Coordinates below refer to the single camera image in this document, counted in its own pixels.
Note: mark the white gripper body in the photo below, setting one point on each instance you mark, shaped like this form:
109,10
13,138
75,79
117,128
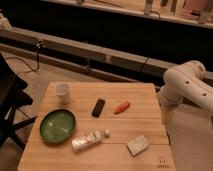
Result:
167,114

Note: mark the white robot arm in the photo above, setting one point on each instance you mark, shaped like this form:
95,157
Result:
184,81

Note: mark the white sponge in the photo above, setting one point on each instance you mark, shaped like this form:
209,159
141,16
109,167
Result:
137,145

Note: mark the black rectangular block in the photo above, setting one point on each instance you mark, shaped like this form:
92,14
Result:
98,108

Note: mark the green bowl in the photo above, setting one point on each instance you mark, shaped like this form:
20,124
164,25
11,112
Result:
57,126

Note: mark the black office chair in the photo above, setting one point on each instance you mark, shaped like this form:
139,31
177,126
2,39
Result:
12,97

